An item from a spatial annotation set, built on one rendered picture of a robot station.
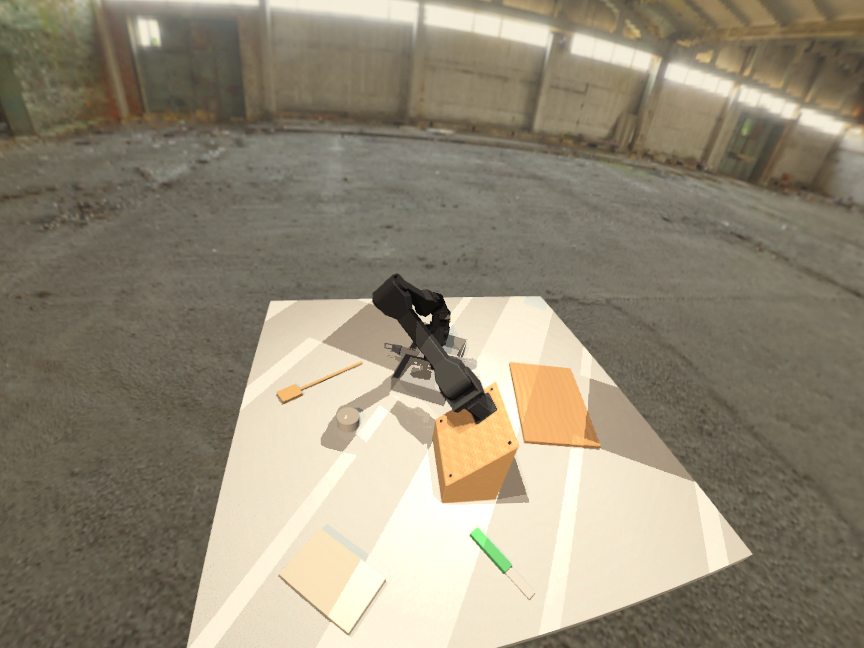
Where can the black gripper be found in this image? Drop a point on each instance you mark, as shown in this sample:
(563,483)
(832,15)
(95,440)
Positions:
(441,336)

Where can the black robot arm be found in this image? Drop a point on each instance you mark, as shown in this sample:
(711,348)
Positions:
(457,383)

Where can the tan wooden mallet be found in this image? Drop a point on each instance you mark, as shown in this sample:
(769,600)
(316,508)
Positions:
(293,392)

